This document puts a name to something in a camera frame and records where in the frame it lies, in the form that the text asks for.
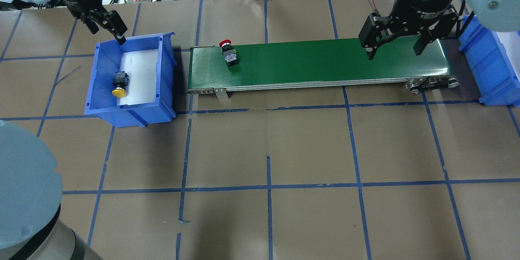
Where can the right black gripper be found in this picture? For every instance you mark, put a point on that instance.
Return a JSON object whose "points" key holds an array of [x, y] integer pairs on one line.
{"points": [[422, 3]]}

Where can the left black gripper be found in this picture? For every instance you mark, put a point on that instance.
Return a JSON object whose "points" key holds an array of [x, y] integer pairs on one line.
{"points": [[76, 1]]}

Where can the yellow push button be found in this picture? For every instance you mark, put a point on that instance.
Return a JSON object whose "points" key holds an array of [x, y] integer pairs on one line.
{"points": [[120, 82]]}

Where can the red push button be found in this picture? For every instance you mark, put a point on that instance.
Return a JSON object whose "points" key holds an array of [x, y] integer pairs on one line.
{"points": [[229, 53]]}

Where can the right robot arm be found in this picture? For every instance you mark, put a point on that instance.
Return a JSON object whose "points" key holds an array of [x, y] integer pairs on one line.
{"points": [[496, 15]]}

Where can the white foam pad left bin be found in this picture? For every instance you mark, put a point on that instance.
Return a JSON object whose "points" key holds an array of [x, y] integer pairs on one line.
{"points": [[141, 68]]}

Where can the white foam pad bin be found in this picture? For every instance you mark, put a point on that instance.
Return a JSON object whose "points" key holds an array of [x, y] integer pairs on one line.
{"points": [[141, 68], [511, 44]]}

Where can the blue bin left side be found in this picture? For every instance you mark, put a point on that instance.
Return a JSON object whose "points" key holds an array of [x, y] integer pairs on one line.
{"points": [[106, 61]]}

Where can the blue bin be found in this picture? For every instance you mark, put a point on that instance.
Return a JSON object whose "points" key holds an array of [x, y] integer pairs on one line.
{"points": [[491, 69], [106, 61]]}

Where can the blue bin right side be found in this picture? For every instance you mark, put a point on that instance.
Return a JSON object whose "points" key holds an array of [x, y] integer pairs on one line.
{"points": [[491, 69]]}

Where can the white foam pad right bin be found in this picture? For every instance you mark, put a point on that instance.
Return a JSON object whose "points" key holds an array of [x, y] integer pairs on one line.
{"points": [[511, 44]]}

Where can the green conveyor belt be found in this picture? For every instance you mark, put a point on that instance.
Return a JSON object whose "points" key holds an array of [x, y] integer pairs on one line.
{"points": [[319, 63]]}

